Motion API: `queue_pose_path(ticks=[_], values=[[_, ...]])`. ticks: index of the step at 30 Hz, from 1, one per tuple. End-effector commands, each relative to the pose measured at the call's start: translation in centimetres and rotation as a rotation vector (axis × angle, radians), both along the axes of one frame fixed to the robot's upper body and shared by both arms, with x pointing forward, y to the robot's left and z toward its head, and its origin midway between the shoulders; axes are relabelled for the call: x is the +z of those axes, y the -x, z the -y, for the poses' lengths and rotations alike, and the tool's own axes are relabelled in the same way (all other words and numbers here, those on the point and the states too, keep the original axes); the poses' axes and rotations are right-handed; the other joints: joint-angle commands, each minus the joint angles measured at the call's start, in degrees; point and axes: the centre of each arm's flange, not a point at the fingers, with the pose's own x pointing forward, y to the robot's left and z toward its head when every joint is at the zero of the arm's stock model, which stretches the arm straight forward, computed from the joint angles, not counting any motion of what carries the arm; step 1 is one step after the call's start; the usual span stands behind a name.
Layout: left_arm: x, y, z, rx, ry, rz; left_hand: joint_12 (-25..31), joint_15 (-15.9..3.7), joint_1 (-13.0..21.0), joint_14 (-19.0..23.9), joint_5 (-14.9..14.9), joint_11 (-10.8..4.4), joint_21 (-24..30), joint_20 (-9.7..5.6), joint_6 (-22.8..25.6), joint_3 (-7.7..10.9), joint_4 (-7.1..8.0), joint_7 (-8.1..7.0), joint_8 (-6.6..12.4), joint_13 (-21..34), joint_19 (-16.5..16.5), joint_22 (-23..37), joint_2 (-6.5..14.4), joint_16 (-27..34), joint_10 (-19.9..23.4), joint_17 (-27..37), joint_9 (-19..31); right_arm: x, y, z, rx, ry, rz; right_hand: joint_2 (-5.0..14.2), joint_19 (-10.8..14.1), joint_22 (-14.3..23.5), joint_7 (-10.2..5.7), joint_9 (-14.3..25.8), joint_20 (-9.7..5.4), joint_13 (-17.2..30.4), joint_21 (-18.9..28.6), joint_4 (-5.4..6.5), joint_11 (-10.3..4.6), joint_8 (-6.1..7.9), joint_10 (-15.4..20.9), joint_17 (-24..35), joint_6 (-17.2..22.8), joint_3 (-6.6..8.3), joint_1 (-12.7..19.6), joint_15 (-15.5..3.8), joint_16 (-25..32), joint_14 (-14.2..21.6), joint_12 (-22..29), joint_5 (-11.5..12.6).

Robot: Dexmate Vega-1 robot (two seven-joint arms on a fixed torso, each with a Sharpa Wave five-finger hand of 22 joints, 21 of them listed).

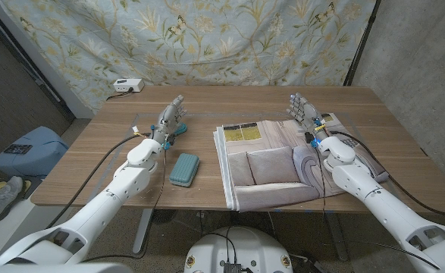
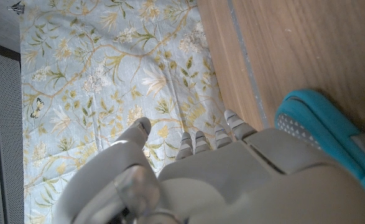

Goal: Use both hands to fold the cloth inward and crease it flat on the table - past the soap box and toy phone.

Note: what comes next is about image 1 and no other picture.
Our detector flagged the blue toy phone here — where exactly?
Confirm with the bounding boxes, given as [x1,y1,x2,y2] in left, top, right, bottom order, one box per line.
[171,121,189,137]

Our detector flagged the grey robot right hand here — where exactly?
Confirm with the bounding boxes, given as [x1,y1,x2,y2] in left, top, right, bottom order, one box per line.
[286,92,331,142]

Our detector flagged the white robot left shoulder cover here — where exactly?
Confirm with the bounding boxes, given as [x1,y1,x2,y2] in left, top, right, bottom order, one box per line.
[0,262,134,273]

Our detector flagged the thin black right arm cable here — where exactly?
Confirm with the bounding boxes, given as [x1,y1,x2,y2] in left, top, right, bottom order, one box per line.
[312,143,441,271]

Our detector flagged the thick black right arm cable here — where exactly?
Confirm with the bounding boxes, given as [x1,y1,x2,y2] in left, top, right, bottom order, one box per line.
[327,130,445,219]

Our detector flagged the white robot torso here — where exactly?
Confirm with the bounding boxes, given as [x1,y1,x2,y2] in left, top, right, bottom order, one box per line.
[183,226,294,273]

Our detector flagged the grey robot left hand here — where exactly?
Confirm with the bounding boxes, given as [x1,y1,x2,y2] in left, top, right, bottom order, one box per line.
[150,94,188,145]

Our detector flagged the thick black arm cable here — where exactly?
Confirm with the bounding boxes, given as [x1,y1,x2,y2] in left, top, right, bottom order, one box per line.
[45,133,151,230]
[327,130,445,219]

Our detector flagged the teal ribbed soap box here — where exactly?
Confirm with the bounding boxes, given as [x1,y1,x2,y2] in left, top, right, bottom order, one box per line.
[168,152,201,188]

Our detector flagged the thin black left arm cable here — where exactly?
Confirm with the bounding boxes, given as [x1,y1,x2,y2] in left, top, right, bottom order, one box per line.
[81,146,168,263]

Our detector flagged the black power strip cord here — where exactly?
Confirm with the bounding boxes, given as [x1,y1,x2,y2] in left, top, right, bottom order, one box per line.
[105,89,134,102]

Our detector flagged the white power strip box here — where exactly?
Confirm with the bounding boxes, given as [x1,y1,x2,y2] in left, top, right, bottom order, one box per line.
[112,78,146,93]

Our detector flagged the floral print backdrop cloth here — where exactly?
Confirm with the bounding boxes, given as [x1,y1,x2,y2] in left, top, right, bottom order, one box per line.
[0,0,377,115]

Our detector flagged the black floor power strip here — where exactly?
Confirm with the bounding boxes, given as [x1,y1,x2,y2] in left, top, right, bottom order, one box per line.
[290,253,324,273]

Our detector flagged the black round floor fan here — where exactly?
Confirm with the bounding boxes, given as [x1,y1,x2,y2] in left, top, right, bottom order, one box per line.
[150,209,178,225]

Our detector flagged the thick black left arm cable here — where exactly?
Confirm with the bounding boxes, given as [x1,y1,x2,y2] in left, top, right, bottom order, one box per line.
[45,133,151,230]

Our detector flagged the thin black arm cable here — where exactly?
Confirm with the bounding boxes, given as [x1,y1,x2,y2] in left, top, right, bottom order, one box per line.
[312,143,441,271]
[81,146,168,263]

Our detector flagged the grey sneaker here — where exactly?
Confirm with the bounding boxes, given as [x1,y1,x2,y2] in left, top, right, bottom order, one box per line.
[0,175,26,224]

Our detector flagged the black torso cable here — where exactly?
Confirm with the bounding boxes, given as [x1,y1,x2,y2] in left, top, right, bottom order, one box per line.
[200,231,238,263]

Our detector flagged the black backdrop stand pole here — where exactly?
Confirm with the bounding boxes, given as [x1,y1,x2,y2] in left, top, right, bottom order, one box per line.
[343,0,382,86]

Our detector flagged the white table leg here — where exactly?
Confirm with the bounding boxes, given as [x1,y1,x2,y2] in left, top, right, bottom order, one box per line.
[132,208,155,254]
[326,212,349,262]

